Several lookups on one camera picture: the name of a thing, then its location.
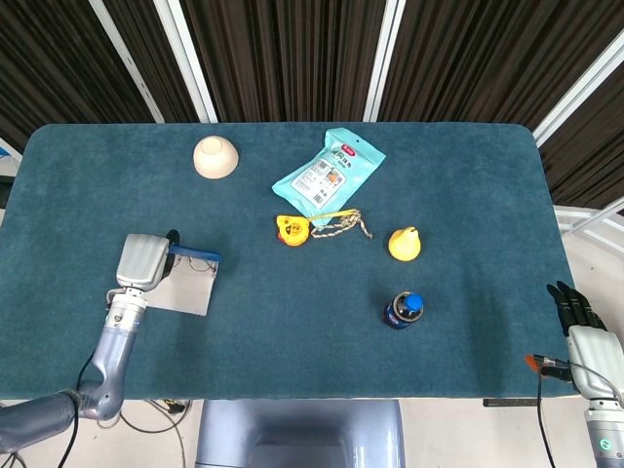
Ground white metal frame rack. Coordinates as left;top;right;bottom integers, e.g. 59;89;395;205
553;200;624;255

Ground braided beige rope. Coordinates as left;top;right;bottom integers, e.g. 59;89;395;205
310;208;374;241

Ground dark brown pleated curtain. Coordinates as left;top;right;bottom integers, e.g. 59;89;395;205
0;0;624;209

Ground blue rectangular box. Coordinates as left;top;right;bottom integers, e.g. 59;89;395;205
144;245;223;318

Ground yellow tape measure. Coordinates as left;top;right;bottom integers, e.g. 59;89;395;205
275;209;361;249

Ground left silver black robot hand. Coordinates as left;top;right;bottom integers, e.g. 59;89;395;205
115;228;180;293

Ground grey-blue robot torso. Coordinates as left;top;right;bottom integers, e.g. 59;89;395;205
194;399;407;468

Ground yellow pear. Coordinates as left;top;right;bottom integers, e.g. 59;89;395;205
387;225;423;263

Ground black cable with orange plug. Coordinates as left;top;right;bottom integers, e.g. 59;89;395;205
524;354;572;468

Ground light blue snack pouch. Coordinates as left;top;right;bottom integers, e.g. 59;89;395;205
271;127;387;229

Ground upturned white bowl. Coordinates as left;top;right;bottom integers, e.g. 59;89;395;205
192;136;241;180

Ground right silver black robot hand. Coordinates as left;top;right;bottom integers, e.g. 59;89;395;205
545;281;624;401

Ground floor cable bundle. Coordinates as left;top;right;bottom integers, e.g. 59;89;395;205
97;399;192;468

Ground Pepsi cola bottle blue cap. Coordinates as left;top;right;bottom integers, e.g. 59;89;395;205
381;291;425;332

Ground white frame post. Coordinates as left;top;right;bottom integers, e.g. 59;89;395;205
363;0;407;123
90;0;166;124
153;0;218;124
530;33;624;147

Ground thin wire-rimmed eyeglasses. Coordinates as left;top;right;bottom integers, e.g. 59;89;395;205
173;256;218;275

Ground teal table cloth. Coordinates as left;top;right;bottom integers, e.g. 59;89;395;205
0;121;579;402

